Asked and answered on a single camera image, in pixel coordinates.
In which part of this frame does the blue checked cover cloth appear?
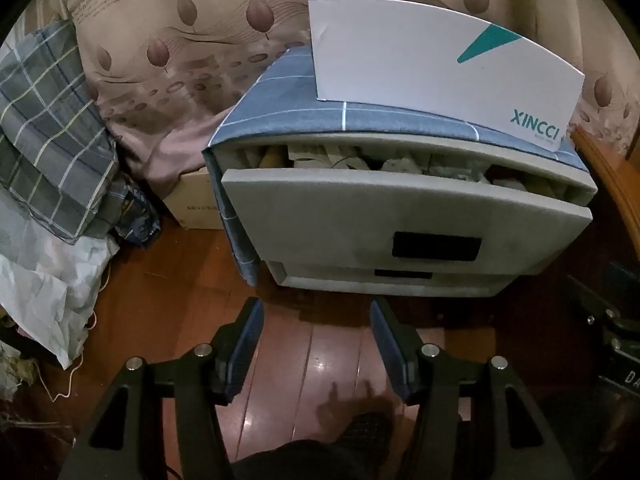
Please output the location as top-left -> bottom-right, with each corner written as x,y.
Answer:
202,44 -> 588,288

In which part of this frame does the white plastic bag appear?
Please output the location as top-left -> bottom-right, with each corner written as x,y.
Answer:
0,195 -> 121,371

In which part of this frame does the cardboard box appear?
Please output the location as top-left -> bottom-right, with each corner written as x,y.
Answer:
162,167 -> 226,231

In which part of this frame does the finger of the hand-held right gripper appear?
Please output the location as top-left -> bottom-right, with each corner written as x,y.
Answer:
567,272 -> 640,361

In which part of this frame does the grey padded wooden drawer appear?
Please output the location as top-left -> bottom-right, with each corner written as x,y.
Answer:
220,142 -> 598,273

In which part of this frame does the brown wooden furniture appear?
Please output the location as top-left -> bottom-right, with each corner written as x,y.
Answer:
570,125 -> 640,271

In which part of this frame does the white paper box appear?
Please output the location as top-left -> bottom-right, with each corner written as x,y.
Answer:
307,0 -> 586,151

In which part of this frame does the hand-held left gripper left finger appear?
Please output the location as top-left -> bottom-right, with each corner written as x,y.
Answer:
65,297 -> 266,480

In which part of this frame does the pile of underwear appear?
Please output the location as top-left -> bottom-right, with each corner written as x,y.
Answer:
240,144 -> 571,196

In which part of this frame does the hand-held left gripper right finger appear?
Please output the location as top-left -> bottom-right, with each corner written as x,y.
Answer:
370,297 -> 576,480

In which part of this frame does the blue printed bag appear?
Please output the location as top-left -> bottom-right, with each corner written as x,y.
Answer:
112,182 -> 163,248

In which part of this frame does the grey padded nightstand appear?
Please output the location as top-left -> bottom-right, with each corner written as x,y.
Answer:
202,44 -> 598,297

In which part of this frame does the grey padded shallow drawer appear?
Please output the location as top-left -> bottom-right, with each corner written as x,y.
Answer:
270,260 -> 516,297

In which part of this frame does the grey plaid blanket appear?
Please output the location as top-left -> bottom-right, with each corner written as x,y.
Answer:
0,20 -> 121,243

